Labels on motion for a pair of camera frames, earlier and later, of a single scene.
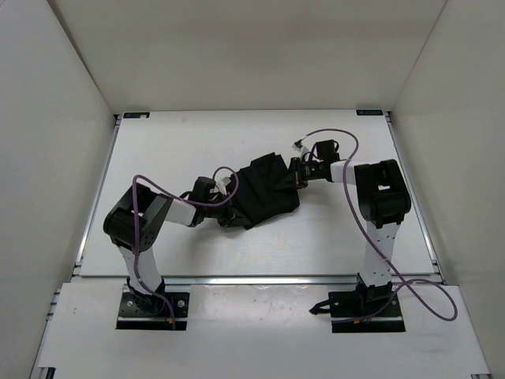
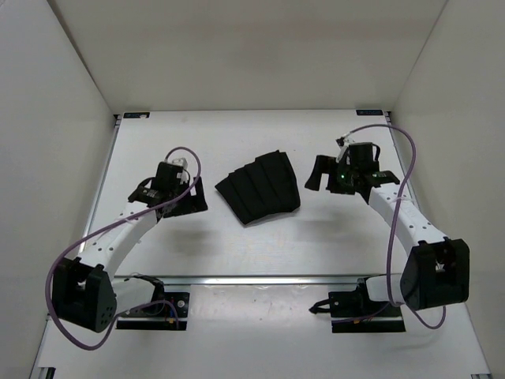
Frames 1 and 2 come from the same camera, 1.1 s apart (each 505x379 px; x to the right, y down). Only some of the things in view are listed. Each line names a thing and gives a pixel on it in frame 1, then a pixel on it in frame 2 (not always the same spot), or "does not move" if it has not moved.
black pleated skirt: (265, 188) does not move
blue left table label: (136, 114) does not move
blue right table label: (369, 112) does not move
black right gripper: (297, 164) -> (327, 166)
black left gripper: (228, 218) -> (196, 202)
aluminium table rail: (282, 279) does not move
